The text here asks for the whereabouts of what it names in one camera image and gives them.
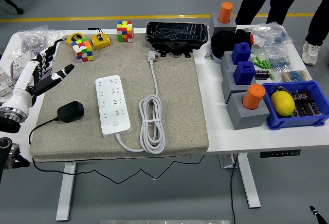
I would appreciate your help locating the empty clear plastic bag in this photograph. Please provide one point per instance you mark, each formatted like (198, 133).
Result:
(55, 35)

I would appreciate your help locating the blue square peg block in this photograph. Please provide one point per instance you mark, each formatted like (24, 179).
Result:
(244, 74)
(241, 53)

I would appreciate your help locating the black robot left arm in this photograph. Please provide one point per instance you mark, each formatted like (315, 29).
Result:
(7, 126)

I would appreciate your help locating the square yellow tape measure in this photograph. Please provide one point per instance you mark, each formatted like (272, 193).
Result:
(101, 41)

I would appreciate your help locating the round yellow black tape measure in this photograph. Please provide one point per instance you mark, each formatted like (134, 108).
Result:
(74, 37)

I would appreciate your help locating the clear bag beige blue resistors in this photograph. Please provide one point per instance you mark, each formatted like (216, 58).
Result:
(295, 76)

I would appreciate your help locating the white table leg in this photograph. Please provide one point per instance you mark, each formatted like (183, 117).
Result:
(66, 193)
(248, 180)

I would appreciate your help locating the yellow lemon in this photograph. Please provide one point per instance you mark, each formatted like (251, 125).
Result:
(282, 104)

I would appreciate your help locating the grey under-desk control box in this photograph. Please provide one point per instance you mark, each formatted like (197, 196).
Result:
(227, 161)

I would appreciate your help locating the colourful puzzle cube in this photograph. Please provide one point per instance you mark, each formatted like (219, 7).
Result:
(82, 50)
(125, 32)

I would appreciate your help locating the green cylinder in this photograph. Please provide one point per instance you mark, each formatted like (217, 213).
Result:
(253, 61)
(268, 64)
(271, 75)
(264, 64)
(259, 64)

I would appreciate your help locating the grey socket block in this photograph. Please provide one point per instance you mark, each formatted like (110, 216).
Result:
(226, 60)
(246, 118)
(228, 85)
(216, 26)

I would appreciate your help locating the dark brown capacitor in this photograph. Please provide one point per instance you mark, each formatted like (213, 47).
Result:
(303, 96)
(303, 110)
(316, 109)
(262, 75)

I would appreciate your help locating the purple tray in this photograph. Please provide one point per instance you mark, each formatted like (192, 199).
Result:
(14, 73)

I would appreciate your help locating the blue plastic bin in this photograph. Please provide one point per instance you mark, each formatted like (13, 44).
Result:
(295, 122)

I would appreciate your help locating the white label packet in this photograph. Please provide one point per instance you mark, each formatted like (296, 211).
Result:
(259, 41)

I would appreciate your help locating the pale blue dish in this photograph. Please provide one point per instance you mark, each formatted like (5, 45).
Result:
(215, 57)

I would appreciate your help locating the black metal clip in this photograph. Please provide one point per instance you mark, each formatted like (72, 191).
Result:
(280, 89)

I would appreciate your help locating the black plug adapter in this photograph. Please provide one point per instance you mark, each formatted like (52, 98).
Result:
(70, 111)

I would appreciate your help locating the large clear bag blue resistors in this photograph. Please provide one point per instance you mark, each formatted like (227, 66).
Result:
(272, 32)

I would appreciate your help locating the orange cylinder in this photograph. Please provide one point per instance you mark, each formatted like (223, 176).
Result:
(253, 96)
(225, 12)

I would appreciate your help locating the clear bag metal nuts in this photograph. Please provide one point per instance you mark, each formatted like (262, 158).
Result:
(32, 40)

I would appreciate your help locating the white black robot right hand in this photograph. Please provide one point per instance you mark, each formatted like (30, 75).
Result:
(317, 213)

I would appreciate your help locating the white power strip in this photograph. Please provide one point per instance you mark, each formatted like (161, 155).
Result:
(113, 105)

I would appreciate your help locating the white circuit breaker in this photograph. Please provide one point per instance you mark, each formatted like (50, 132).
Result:
(5, 85)

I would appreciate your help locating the grey-brown mat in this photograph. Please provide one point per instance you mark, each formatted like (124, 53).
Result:
(180, 105)

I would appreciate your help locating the small clear bag blue resistors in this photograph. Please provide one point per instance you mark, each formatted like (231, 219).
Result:
(278, 60)

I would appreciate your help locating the black plastic-wrapped device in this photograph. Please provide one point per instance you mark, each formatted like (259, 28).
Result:
(177, 35)

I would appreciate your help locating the person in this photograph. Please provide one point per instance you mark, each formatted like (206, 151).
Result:
(257, 0)
(317, 23)

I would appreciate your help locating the white socket box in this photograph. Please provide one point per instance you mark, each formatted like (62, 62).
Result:
(21, 63)

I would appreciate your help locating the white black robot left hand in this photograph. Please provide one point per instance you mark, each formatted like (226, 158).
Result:
(23, 85)

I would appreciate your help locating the black desk control panel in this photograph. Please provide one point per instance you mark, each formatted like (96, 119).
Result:
(280, 153)

